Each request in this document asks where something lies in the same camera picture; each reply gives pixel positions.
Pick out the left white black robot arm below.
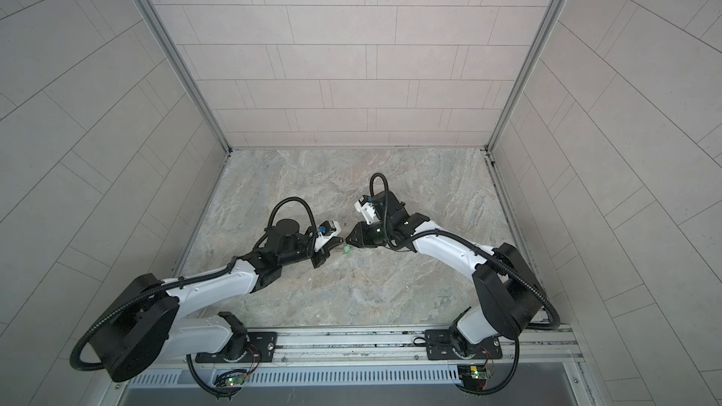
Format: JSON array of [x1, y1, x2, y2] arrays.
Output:
[[88, 219, 342, 382]]

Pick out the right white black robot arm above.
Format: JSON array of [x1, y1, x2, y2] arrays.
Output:
[[347, 192, 549, 357]]

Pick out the left circuit board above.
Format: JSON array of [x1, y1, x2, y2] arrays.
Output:
[[214, 370, 247, 389]]

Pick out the circuit board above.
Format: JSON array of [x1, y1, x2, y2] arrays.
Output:
[[457, 365, 494, 391], [214, 370, 247, 389]]

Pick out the perforated vent strip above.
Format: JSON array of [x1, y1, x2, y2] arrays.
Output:
[[128, 365, 461, 389]]

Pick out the right circuit board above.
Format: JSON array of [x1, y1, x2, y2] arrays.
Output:
[[457, 365, 494, 391]]

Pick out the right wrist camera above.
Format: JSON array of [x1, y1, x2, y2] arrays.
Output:
[[355, 195, 384, 225]]

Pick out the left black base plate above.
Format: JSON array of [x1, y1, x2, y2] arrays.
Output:
[[194, 332, 278, 364]]

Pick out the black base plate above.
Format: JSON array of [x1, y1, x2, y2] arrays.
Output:
[[194, 332, 278, 364], [413, 329, 503, 361]]

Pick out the right black corrugated cable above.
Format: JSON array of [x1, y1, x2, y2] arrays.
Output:
[[369, 172, 562, 332]]

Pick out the black corrugated cable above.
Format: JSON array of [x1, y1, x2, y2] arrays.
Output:
[[68, 196, 320, 372], [369, 172, 562, 332]]

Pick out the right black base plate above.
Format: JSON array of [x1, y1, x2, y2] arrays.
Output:
[[413, 329, 503, 361]]

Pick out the aluminium mounting rail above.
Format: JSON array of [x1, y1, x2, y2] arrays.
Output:
[[108, 319, 583, 381]]

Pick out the left black corrugated cable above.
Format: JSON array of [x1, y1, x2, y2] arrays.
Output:
[[68, 196, 320, 372]]

